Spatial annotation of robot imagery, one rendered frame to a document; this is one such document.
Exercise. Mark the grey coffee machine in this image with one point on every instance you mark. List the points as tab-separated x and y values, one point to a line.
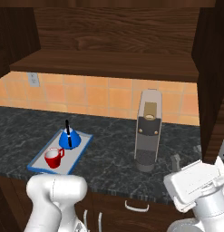
148	130

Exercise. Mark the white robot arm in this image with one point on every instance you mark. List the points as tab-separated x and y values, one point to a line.
53	196

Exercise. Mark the grey wall socket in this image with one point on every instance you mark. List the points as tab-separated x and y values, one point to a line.
33	79

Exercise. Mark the dark wood base cabinet door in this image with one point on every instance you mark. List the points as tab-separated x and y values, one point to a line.
10	205

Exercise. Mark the blue tray with grey inside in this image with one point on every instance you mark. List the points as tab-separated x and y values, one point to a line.
74	154

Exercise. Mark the dark wood drawer front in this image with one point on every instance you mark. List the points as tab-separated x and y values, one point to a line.
140	217

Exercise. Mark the dark wood wall cabinet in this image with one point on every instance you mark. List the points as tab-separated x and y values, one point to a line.
116	39

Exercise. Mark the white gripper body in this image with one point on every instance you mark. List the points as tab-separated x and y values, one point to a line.
193	181

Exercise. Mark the red mug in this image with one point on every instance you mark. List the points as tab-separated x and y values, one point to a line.
53	157

